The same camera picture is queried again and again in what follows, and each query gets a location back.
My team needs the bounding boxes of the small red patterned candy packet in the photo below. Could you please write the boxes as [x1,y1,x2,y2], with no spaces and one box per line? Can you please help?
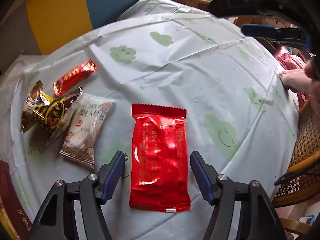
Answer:
[53,59,99,96]

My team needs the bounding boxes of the rattan wooden chair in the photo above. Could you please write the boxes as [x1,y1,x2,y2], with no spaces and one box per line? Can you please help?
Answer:
[272,100,319,239]

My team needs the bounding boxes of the large plain red packet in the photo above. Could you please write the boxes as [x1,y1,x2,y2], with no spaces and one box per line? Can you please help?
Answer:
[129,103,191,213]

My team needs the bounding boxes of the white rice cake packet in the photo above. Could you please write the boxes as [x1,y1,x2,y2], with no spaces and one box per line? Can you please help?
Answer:
[60,93,116,168]

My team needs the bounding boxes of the grey yellow blue headboard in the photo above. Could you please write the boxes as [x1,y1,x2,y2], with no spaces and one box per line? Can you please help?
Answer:
[1,0,138,73]

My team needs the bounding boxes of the brown gold snack packet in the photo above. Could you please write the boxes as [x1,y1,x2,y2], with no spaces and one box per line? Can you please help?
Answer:
[21,80,82,135]

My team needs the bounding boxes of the pink patterned garment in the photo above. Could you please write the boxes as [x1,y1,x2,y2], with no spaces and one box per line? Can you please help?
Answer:
[274,46,310,109]

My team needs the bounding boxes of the person's hand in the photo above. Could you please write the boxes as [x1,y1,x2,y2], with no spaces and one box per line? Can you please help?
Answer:
[279,57,320,116]

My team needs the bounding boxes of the maroon gold gift box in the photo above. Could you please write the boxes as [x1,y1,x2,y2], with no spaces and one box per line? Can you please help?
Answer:
[1,160,32,239]

